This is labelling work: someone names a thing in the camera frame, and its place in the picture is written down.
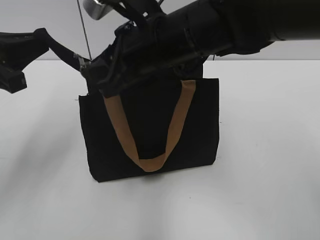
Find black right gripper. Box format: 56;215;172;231
0;28;90;94

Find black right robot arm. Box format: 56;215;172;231
0;28;91;94

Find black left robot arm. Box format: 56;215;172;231
81;0;320;97

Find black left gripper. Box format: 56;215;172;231
82;22;175;98

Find black tote bag tan handles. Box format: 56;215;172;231
78;67;220;183

